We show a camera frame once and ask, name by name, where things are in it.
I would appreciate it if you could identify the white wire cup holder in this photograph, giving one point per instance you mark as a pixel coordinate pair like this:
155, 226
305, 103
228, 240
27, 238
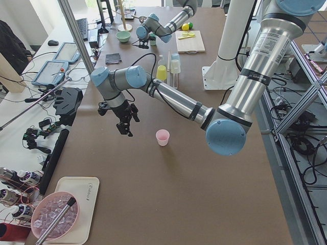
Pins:
172, 79

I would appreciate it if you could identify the yellow plastic cup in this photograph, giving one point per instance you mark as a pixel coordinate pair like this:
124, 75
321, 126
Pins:
161, 73

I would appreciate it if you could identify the grey folded cloth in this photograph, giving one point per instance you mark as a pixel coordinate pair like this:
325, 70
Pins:
112, 58

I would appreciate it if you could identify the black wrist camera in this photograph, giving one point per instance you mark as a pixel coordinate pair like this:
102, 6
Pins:
103, 107

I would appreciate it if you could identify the aluminium frame post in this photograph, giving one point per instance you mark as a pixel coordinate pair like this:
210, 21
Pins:
72, 25

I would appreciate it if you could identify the black small box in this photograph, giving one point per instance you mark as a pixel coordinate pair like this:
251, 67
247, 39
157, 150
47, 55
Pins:
93, 38

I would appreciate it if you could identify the yellow lemon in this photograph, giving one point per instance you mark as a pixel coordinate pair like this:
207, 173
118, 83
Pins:
185, 27

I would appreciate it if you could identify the wooden cutting board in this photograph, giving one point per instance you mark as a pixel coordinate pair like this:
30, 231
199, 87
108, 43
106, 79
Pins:
190, 45

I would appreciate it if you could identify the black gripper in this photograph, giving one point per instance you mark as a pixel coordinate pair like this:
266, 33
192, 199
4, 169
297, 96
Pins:
143, 41
121, 111

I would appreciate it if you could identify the white plastic cup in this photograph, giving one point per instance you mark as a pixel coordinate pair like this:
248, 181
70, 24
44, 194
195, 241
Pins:
175, 66

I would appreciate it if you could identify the cream plastic tray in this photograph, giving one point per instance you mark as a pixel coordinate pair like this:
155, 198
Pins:
85, 190

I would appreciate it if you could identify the mint green bowl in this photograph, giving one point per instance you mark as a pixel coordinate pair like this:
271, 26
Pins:
123, 36

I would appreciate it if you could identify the yellow plastic knife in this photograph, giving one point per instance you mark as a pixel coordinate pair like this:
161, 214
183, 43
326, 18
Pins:
185, 37

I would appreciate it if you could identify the black computer mouse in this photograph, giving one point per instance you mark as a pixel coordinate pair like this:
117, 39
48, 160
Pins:
53, 43

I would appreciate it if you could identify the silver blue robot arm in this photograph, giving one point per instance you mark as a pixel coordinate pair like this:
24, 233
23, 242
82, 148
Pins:
152, 24
227, 125

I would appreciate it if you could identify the light blue plastic cup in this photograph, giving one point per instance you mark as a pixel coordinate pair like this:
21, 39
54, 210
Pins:
175, 56

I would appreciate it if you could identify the silver tongs in bowl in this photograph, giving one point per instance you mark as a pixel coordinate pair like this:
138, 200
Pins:
55, 222

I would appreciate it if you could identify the blue teach pendant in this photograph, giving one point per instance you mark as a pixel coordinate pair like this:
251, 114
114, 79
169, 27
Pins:
67, 52
52, 73

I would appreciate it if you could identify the pink bowl of ice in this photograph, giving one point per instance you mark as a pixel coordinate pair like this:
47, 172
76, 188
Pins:
48, 209

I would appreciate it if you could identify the wooden mug tree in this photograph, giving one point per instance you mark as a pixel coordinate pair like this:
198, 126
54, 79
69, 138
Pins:
121, 13

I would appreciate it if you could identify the black keyboard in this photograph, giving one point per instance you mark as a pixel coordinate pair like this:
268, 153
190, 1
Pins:
82, 25

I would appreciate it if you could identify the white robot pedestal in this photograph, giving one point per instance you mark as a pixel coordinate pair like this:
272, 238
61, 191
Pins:
223, 72

